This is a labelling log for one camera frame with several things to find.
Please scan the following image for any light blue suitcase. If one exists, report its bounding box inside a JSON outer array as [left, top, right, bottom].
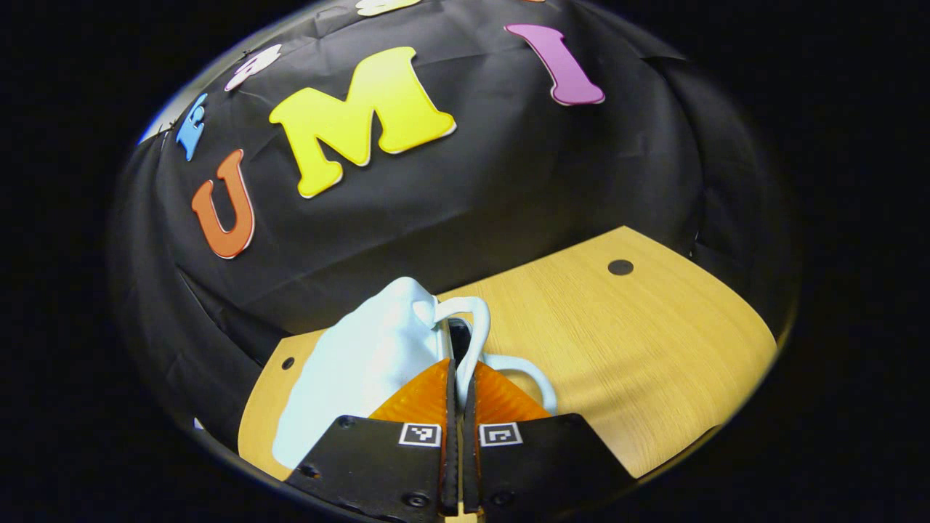
[[272, 276, 558, 470]]

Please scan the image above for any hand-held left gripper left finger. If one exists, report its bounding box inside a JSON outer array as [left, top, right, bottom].
[[286, 357, 460, 521]]

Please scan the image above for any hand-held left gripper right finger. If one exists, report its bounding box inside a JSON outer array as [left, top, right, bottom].
[[459, 361, 638, 518]]

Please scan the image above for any black backdrop cloth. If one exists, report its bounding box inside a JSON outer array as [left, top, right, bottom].
[[105, 0, 800, 451]]

